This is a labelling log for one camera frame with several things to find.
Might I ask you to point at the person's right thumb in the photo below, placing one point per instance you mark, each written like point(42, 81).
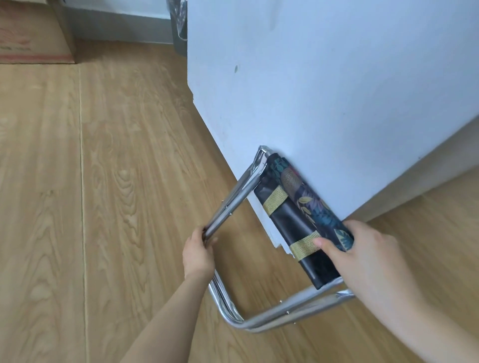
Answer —
point(326, 247)

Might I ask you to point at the person's left forearm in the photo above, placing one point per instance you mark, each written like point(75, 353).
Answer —
point(164, 318)

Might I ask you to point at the person's right forearm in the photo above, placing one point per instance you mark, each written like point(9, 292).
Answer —
point(423, 329)

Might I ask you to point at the person's left hand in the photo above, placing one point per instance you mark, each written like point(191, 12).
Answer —
point(197, 255)

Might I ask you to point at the folding stool with floral fabric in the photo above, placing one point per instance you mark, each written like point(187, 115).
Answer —
point(295, 232)

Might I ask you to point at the person's left thumb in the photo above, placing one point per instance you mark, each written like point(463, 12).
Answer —
point(211, 242)

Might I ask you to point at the grey bin with plastic liner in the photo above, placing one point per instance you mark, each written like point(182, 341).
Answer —
point(179, 26)

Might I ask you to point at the person's right hand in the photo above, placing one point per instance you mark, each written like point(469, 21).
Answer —
point(368, 261)

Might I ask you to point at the brown cardboard box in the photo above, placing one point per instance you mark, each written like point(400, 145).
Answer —
point(35, 31)

